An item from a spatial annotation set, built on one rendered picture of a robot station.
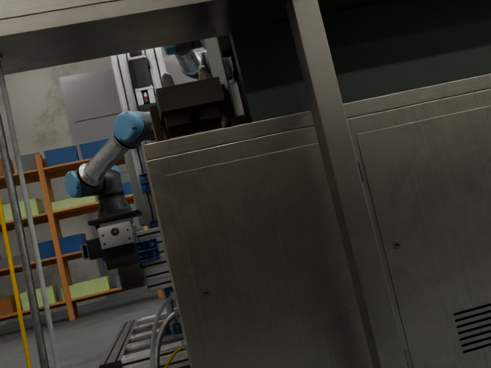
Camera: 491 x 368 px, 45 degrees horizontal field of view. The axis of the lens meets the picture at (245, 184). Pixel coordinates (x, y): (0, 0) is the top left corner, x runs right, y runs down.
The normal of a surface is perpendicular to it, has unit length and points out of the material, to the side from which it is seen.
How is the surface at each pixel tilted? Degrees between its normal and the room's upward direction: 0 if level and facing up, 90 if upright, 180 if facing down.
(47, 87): 90
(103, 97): 90
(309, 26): 90
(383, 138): 90
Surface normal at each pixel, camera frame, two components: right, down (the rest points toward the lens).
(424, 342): 0.15, -0.10
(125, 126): -0.51, 0.02
